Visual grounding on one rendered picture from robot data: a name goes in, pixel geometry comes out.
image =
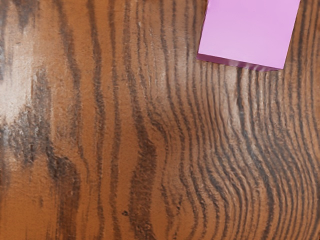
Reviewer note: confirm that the pink block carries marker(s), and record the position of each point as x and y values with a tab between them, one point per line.
247	32

